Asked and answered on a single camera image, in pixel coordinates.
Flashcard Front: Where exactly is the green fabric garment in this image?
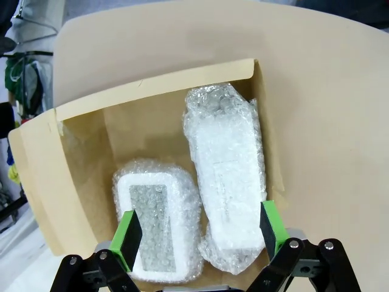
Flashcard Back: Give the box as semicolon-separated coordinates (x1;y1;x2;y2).
4;57;40;101

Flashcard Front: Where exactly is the open brown cardboard box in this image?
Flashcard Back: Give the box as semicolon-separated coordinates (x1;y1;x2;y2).
8;58;285;292

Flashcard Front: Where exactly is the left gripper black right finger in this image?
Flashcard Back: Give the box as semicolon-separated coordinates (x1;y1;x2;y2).
246;200;361;292

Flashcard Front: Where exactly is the bubble-wrapped white clock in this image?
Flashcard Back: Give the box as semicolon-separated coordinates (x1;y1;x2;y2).
182;81;268;276
112;157;203;282

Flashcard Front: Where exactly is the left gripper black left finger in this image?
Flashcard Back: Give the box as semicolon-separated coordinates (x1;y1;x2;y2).
50;209;143;292

